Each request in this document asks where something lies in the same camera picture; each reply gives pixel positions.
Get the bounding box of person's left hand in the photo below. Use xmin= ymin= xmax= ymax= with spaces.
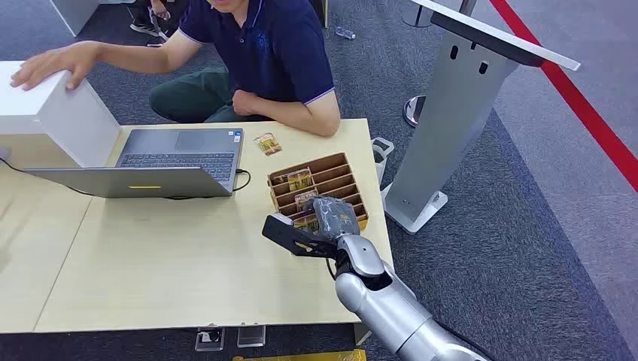
xmin=231 ymin=89 xmax=263 ymax=119

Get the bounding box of person's right hand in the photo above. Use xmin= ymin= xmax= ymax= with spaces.
xmin=10 ymin=41 xmax=101 ymax=92

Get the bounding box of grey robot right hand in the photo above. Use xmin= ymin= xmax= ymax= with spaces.
xmin=304 ymin=196 xmax=361 ymax=243

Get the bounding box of gold printed card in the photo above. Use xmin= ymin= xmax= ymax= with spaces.
xmin=293 ymin=214 xmax=321 ymax=234
xmin=293 ymin=188 xmax=320 ymax=211
xmin=253 ymin=132 xmax=283 ymax=157
xmin=285 ymin=168 xmax=315 ymax=193

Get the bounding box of wooden slotted card organizer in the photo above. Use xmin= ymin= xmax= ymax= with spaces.
xmin=266 ymin=151 xmax=370 ymax=234

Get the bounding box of person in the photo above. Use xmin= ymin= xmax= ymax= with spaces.
xmin=10 ymin=0 xmax=342 ymax=138

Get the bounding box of white cabinet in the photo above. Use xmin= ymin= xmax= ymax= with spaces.
xmin=48 ymin=0 xmax=123 ymax=38

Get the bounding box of white rectangular box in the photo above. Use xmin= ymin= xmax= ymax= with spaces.
xmin=0 ymin=60 xmax=122 ymax=169

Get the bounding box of grey open laptop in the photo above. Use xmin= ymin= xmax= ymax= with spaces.
xmin=23 ymin=128 xmax=245 ymax=200

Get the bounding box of black and white shoe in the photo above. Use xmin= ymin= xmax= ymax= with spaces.
xmin=129 ymin=19 xmax=163 ymax=38

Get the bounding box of round metal stanchion base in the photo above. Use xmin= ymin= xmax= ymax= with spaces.
xmin=401 ymin=0 xmax=436 ymax=29
xmin=403 ymin=94 xmax=427 ymax=129

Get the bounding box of yellow sheet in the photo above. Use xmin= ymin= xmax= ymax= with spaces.
xmin=231 ymin=348 xmax=368 ymax=361

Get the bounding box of floor socket box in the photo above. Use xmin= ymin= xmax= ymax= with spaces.
xmin=235 ymin=324 xmax=267 ymax=349
xmin=193 ymin=326 xmax=226 ymax=353

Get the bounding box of silver kiosk stand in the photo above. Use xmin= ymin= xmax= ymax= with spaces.
xmin=381 ymin=0 xmax=582 ymax=235

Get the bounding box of red floor tape strip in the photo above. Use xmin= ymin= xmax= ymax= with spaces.
xmin=488 ymin=0 xmax=638 ymax=194

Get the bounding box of black laptop charger cable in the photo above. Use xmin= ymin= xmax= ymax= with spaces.
xmin=164 ymin=168 xmax=252 ymax=202

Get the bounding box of thin black cable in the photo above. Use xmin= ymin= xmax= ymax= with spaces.
xmin=0 ymin=156 xmax=96 ymax=198

